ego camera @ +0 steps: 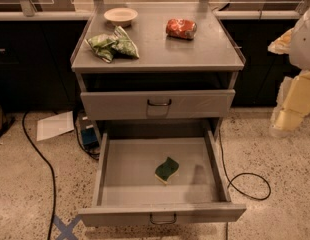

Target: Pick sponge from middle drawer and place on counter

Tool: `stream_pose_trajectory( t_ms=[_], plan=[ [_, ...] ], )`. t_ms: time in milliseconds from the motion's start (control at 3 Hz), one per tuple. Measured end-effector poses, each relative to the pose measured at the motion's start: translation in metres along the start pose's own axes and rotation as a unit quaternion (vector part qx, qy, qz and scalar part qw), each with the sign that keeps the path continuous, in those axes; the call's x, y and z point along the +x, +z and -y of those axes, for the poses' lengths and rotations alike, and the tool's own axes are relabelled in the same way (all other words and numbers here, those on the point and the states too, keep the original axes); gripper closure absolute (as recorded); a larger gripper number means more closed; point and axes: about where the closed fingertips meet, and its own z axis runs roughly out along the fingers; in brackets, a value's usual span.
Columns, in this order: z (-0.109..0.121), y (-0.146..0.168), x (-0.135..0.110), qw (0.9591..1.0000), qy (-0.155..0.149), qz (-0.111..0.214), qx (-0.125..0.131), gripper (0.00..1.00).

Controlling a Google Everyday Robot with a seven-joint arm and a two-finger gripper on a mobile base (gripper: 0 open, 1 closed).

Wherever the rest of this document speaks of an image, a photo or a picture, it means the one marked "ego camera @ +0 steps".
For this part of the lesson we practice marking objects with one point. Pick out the green and yellow sponge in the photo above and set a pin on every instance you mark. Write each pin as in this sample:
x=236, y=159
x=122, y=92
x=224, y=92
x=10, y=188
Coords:
x=167, y=169

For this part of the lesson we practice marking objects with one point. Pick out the black drawer handle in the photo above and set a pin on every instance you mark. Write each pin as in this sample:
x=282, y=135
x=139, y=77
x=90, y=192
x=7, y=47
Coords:
x=162, y=220
x=159, y=104

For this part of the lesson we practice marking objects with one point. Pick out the blue box on floor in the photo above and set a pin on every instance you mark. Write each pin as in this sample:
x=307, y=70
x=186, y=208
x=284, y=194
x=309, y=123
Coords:
x=89, y=138

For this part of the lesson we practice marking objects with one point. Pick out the crushed orange soda can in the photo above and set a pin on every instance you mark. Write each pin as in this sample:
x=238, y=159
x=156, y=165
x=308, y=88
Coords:
x=181, y=28

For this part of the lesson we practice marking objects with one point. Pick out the green chip bag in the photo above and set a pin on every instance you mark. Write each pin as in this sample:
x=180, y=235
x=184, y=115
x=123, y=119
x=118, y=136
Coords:
x=107, y=46

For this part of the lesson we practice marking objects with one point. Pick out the white ceramic bowl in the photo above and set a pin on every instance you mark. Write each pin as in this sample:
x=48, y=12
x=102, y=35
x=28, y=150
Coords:
x=121, y=16

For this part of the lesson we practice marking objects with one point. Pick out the open grey middle drawer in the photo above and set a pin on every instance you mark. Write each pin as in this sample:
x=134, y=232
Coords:
x=126, y=190

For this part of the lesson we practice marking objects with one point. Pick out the grey upper drawer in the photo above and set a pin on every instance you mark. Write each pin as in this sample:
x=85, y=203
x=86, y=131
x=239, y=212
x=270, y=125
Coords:
x=133, y=105

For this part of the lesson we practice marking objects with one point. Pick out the grey metal drawer cabinet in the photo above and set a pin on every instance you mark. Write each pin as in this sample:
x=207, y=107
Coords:
x=208, y=62

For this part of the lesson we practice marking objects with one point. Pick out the black upper drawer handle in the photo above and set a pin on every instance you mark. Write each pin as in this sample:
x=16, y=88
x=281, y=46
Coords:
x=159, y=104

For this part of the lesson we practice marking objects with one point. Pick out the black middle drawer handle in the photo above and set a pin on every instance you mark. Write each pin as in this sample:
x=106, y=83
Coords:
x=162, y=220

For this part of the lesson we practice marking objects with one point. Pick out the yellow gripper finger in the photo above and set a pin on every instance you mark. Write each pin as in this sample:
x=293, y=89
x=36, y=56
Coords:
x=282, y=44
x=293, y=105

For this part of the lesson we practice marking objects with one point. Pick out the white paper sheet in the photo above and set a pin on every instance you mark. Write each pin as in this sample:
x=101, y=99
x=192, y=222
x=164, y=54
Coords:
x=55, y=125

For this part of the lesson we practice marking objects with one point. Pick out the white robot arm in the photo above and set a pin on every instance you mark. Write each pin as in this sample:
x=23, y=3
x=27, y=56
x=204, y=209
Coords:
x=299, y=54

